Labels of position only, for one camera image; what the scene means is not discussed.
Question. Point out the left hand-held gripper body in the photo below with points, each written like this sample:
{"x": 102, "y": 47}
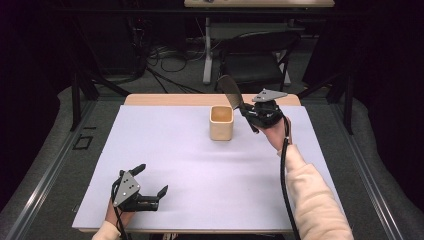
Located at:
{"x": 126, "y": 191}

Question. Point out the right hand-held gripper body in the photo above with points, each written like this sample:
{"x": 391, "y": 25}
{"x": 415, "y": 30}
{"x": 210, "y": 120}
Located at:
{"x": 268, "y": 111}

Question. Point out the black comb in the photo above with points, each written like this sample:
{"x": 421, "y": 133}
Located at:
{"x": 230, "y": 91}

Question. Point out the beige square cup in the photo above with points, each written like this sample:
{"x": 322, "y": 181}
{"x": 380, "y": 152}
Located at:
{"x": 221, "y": 130}

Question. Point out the person's right hand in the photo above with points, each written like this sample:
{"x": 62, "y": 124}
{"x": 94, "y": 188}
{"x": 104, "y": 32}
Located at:
{"x": 276, "y": 135}

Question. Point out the person's left hand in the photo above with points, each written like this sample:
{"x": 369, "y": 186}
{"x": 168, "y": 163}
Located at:
{"x": 115, "y": 216}

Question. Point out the white table mat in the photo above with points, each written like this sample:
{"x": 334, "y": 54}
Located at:
{"x": 200, "y": 180}

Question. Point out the black folding chair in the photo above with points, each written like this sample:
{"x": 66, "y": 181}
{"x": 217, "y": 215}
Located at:
{"x": 253, "y": 66}

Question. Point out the wooden table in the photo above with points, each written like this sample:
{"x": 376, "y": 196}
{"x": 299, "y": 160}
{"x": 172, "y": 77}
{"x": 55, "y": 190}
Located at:
{"x": 166, "y": 99}

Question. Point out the black metal stand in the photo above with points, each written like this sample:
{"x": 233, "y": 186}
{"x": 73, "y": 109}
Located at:
{"x": 348, "y": 106}
{"x": 76, "y": 100}

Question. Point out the desk with white legs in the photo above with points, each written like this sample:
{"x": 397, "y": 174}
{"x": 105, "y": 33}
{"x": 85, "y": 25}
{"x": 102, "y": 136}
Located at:
{"x": 260, "y": 3}

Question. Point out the metal floor rail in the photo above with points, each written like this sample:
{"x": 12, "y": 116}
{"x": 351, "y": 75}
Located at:
{"x": 363, "y": 173}
{"x": 50, "y": 170}

